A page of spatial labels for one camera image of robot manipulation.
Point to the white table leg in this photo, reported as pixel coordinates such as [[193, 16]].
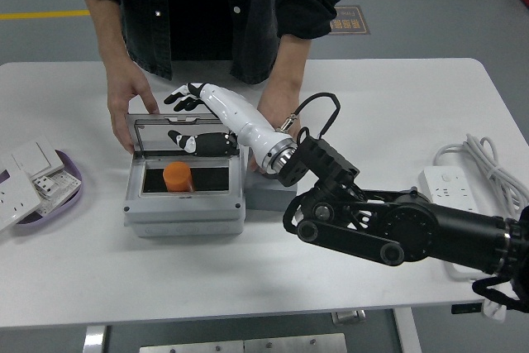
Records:
[[94, 340], [407, 332]]

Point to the grey cube with round hole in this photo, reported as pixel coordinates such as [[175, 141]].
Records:
[[264, 196]]

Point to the metal table bracket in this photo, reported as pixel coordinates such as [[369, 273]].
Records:
[[349, 316]]

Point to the grey box with clear lid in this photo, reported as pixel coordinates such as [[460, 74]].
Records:
[[182, 208]]

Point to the person's right hand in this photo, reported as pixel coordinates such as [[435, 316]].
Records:
[[122, 94]]

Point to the person's right forearm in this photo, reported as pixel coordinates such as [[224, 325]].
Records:
[[107, 39]]

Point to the metal base plate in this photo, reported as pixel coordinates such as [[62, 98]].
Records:
[[248, 344]]

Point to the white switch module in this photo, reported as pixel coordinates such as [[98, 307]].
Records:
[[55, 187]]

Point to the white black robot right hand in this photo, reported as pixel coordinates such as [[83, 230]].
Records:
[[244, 117]]

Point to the dark floor sign orange text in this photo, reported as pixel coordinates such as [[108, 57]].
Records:
[[355, 22]]

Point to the person's left forearm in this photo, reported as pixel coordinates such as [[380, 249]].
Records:
[[289, 63]]

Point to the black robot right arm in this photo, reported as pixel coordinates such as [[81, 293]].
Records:
[[413, 225]]

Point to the yellow floor tape line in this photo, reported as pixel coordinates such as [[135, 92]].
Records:
[[41, 15]]

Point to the white wall socket plate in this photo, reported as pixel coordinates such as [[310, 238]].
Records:
[[14, 200]]

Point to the purple plastic tray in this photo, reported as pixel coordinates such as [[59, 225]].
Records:
[[62, 212]]

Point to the person's left hand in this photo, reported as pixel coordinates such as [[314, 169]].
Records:
[[281, 107]]

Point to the person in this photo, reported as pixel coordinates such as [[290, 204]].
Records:
[[198, 10]]

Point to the white wall switch plate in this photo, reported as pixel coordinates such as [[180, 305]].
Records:
[[39, 156]]

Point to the orange cylinder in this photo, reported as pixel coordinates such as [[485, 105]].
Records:
[[177, 175]]

